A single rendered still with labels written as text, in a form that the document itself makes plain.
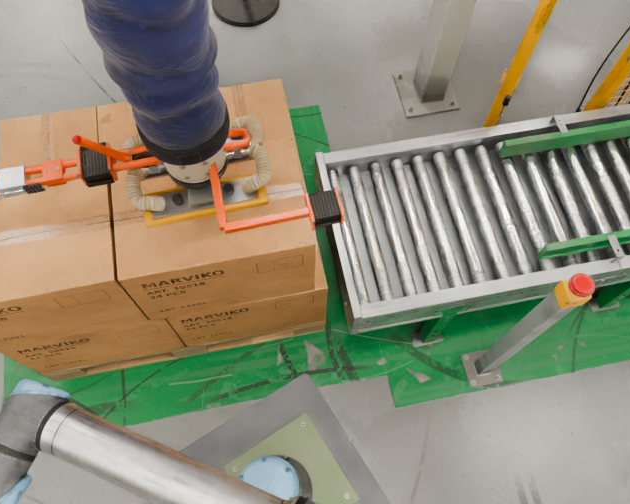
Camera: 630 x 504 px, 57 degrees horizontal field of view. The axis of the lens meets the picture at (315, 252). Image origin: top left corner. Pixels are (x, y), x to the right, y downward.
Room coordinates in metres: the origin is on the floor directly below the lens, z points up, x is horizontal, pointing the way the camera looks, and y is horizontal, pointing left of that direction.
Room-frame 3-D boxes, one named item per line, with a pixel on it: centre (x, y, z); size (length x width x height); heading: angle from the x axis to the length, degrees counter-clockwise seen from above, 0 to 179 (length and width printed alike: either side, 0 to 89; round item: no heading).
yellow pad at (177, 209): (0.78, 0.31, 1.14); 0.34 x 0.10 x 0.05; 104
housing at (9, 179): (0.76, 0.78, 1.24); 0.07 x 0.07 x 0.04; 14
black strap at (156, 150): (0.87, 0.33, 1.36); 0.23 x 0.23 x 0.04
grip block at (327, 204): (0.70, -0.02, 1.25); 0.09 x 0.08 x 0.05; 14
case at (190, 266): (0.87, 0.33, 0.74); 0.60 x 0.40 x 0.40; 103
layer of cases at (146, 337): (1.10, 0.64, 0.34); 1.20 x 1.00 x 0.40; 103
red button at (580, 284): (0.59, -0.75, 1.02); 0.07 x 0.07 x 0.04
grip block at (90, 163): (0.81, 0.58, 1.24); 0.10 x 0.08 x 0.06; 14
